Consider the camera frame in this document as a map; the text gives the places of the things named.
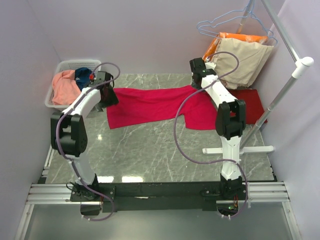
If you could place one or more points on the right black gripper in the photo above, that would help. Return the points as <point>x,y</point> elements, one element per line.
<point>195,86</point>

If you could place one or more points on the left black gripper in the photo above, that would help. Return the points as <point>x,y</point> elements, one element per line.
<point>113,101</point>

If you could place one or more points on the pink red t shirt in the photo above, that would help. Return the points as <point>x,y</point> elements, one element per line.
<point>139,106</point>

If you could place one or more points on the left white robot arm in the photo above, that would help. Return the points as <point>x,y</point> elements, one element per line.
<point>69,136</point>

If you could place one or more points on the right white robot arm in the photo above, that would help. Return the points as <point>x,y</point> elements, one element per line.
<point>229,124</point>

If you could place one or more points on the dark blue t shirt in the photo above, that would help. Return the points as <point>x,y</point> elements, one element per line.
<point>82,77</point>

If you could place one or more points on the salmon pink t shirt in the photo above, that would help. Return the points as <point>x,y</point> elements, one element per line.
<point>65,88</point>

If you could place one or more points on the white plastic laundry basket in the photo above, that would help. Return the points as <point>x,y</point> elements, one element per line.
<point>92,64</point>

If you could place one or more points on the beige hanging garment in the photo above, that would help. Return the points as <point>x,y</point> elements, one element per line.
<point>252,57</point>

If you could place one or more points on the folded dark red t shirt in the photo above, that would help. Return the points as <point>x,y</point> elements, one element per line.
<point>254,108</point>

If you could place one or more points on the metal clothes rack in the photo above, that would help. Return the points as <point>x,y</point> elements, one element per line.
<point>277,78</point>

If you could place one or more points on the black base beam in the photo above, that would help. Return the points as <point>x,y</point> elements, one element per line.
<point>151,196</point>

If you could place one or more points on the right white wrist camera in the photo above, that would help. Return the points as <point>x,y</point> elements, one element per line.
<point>210,65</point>

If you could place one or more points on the blue wire hanger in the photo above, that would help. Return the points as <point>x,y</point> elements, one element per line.
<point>238,21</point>

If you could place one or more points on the aluminium rail frame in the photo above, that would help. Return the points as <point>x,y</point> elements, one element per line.
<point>55,194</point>

